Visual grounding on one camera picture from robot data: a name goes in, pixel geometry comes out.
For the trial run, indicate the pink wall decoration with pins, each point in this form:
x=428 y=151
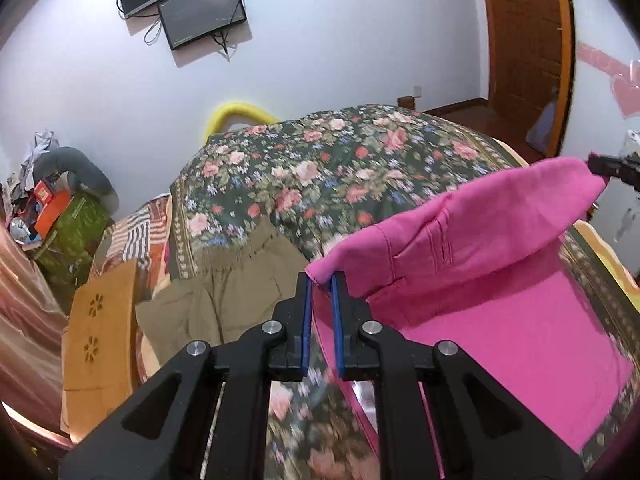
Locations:
x=610 y=75

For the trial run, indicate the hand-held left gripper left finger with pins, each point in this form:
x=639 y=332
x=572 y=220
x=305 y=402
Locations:
x=307 y=310

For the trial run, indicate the floral bed blanket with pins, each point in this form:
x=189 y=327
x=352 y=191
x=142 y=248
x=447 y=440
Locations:
x=330 y=170

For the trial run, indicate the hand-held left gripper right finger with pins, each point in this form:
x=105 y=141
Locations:
x=336 y=310

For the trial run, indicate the pink pants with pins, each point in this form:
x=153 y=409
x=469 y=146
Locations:
x=500 y=280

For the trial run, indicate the small black monitor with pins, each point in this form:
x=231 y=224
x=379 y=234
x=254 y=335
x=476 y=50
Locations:
x=202 y=10

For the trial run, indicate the pink curtain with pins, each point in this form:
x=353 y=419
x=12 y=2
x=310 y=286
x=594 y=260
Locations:
x=25 y=330

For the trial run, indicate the orange box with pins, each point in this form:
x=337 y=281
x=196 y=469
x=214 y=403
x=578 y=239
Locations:
x=50 y=207

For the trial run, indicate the grey neck pillow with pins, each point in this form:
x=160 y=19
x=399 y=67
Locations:
x=80 y=172

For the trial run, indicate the olive khaki pants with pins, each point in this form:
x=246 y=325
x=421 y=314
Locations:
x=240 y=285

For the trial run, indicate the yellow foam tube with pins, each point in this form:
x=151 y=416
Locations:
x=235 y=116

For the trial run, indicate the wooden door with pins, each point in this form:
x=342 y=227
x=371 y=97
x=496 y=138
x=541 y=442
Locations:
x=525 y=35

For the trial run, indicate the striped cloth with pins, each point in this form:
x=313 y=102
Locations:
x=132 y=240

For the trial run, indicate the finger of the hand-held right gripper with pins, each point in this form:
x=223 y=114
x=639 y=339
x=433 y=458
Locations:
x=612 y=166

